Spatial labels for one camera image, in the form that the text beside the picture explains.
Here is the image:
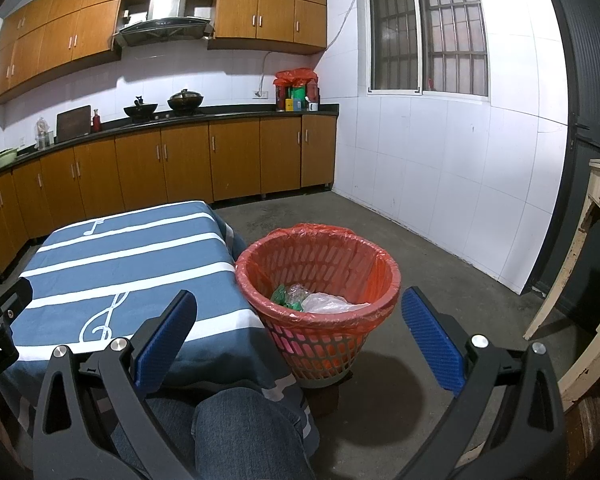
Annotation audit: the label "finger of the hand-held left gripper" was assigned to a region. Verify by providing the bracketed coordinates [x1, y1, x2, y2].
[0, 277, 34, 334]

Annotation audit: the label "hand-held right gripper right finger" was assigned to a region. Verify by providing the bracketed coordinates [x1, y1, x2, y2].
[395, 286, 567, 480]

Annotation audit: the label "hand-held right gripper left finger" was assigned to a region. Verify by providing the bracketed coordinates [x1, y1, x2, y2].
[31, 289, 199, 480]

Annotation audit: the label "white plastic bag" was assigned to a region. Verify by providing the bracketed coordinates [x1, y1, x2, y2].
[300, 292, 372, 315]

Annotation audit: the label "plastic mesh waste basket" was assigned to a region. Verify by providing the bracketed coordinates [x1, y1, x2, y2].
[235, 224, 402, 390]

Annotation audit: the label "blue striped tablecloth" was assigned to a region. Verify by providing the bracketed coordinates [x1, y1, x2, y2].
[0, 200, 317, 457]

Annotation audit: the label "person's leg in jeans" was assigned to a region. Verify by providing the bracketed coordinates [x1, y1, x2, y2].
[111, 387, 317, 480]

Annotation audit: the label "glass jar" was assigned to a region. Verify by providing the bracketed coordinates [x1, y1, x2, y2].
[34, 116, 54, 150]

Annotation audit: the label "wooden base cabinets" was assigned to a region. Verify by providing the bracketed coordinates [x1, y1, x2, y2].
[0, 114, 339, 282]

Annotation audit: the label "dark cutting board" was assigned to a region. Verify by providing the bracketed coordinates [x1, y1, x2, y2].
[55, 104, 92, 142]

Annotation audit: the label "black wok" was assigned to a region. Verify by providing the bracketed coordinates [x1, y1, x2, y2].
[123, 95, 160, 120]

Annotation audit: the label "black pot with lid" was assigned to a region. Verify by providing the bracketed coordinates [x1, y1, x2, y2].
[167, 88, 205, 114]

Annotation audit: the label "black kitchen countertop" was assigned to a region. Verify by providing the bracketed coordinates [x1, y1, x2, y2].
[0, 103, 341, 182]

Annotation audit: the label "crumpled red shopping bag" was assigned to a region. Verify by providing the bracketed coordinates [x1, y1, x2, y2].
[273, 67, 319, 89]

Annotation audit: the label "dark grey door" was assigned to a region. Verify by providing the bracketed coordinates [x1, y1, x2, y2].
[525, 0, 600, 332]

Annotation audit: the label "barred sliding window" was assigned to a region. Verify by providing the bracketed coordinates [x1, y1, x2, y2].
[356, 0, 491, 105]

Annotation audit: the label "steel range hood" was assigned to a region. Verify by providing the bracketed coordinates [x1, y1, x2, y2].
[112, 0, 215, 50]

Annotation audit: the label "wooden wall cabinets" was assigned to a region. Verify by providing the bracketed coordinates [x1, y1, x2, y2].
[0, 0, 329, 106]

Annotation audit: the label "white power cable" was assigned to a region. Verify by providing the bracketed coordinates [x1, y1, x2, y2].
[256, 0, 369, 97]

